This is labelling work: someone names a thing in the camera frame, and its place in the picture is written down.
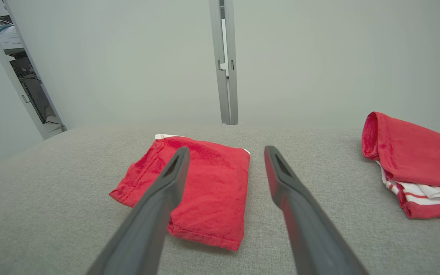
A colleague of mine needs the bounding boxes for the red shorts with white trim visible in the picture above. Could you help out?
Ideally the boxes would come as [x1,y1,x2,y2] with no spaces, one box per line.
[109,133,251,252]

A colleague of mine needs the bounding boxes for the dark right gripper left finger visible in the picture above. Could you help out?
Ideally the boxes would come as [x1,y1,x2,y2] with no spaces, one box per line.
[86,147,191,275]

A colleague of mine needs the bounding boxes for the grey door frame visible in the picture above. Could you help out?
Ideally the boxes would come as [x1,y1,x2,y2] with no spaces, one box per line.
[0,0,68,140]

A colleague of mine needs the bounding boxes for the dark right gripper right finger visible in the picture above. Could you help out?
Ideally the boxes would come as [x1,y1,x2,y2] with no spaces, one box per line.
[264,145,369,275]

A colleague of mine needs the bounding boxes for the grey wall post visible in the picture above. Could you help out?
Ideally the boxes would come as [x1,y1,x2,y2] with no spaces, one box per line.
[209,0,239,126]

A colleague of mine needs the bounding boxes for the red shirt with white sleeves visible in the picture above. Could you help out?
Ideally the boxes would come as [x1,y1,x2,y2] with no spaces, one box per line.
[361,111,440,220]

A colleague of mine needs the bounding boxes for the white desk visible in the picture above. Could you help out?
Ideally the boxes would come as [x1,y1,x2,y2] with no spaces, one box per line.
[0,23,25,53]

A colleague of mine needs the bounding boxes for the dark cluttered shelf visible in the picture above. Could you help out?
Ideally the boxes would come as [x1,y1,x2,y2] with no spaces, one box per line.
[9,52,59,126]

